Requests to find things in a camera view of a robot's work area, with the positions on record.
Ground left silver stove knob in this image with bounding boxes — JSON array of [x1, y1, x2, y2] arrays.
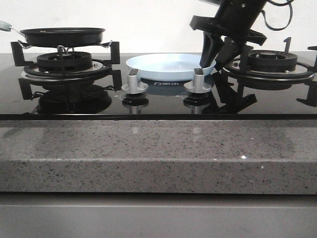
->
[[121, 69, 148, 94]]

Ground light blue plate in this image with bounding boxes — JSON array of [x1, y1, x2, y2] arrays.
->
[[126, 53, 201, 82]]

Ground left black pan support grate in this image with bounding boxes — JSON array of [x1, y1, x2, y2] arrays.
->
[[10, 42, 120, 100]]

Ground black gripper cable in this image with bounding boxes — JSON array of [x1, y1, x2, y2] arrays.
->
[[262, 0, 295, 32]]

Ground black pan support grate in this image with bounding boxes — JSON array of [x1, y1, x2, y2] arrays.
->
[[222, 37, 317, 107], [10, 42, 120, 100]]

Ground left black gas burner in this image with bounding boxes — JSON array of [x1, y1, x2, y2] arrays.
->
[[37, 52, 93, 72]]

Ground silver stove knob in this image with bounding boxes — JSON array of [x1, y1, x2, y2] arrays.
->
[[121, 69, 148, 94], [184, 68, 211, 94]]

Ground wire pan trivet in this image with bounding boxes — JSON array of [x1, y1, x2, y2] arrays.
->
[[17, 40, 118, 54]]

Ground right black pan support grate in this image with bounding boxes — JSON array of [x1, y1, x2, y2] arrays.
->
[[222, 37, 317, 107]]

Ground right silver stove knob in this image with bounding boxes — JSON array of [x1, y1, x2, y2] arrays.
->
[[184, 68, 211, 94]]

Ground black frying pan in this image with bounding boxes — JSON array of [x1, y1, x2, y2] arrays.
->
[[0, 21, 106, 48]]

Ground black gas burner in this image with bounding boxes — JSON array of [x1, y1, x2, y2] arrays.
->
[[37, 52, 93, 72], [248, 50, 298, 72]]

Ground right black gas burner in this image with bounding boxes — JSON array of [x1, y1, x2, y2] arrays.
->
[[248, 50, 298, 72]]

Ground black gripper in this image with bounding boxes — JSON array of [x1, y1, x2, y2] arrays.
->
[[190, 0, 266, 71]]

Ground black glass gas cooktop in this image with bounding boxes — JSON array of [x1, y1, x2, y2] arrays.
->
[[0, 54, 317, 120]]

